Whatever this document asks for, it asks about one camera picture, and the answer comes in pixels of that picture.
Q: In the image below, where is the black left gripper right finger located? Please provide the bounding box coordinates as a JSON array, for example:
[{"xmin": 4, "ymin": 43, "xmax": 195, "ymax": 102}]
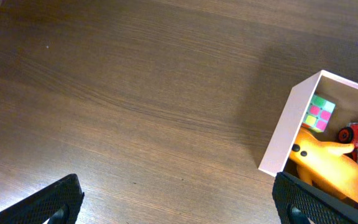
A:
[{"xmin": 272, "ymin": 172, "xmax": 358, "ymax": 224}]

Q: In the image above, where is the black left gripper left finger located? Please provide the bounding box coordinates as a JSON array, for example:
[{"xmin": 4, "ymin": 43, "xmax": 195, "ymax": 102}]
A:
[{"xmin": 0, "ymin": 174, "xmax": 85, "ymax": 224}]

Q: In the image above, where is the yellow plastic toy animal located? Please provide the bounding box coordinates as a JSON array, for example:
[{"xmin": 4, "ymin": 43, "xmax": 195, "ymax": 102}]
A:
[{"xmin": 289, "ymin": 128, "xmax": 358, "ymax": 203}]

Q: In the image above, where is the colourful puzzle cube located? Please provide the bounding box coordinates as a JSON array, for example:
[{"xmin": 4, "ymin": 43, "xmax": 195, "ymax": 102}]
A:
[{"xmin": 301, "ymin": 95, "xmax": 336, "ymax": 133}]

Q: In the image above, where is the beige cardboard box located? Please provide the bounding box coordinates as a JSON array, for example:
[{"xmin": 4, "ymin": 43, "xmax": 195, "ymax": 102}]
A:
[{"xmin": 258, "ymin": 70, "xmax": 358, "ymax": 177}]

